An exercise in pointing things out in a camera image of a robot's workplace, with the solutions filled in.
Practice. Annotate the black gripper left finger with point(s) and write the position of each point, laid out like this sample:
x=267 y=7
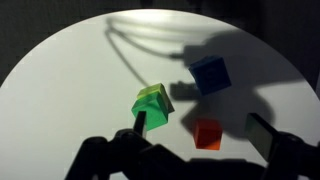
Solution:
x=140 y=123

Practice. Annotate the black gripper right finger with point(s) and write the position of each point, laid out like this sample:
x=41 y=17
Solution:
x=275 y=147

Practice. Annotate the blue block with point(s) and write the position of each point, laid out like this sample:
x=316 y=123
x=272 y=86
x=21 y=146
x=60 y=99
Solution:
x=210 y=74

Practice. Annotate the green block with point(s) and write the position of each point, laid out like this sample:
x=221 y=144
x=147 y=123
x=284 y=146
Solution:
x=155 y=108

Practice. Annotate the yellow-green block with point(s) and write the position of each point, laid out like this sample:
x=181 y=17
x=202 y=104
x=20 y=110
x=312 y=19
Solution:
x=157 y=88

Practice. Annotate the orange block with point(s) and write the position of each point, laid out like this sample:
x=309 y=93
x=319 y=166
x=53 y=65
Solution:
x=207 y=134

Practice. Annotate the round white table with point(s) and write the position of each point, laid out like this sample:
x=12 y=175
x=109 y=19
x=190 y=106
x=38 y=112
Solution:
x=83 y=82

